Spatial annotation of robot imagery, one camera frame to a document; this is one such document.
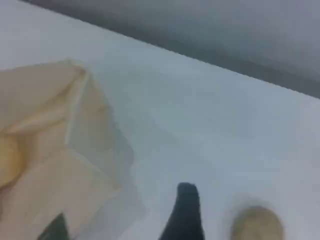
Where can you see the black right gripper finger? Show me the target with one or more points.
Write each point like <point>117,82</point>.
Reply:
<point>186,217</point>

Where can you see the round brown potato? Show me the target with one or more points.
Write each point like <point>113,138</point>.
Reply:
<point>257,225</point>

